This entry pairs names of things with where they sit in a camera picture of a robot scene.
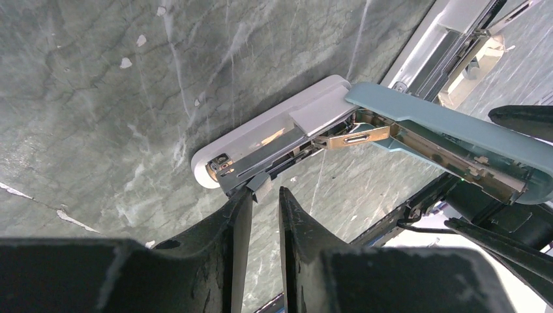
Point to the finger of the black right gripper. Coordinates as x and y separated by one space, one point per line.
531 266
531 120

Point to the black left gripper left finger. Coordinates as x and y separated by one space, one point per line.
200 270

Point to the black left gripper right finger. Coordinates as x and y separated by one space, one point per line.
322 273

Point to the small metal staple strip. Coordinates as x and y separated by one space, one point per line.
260 185

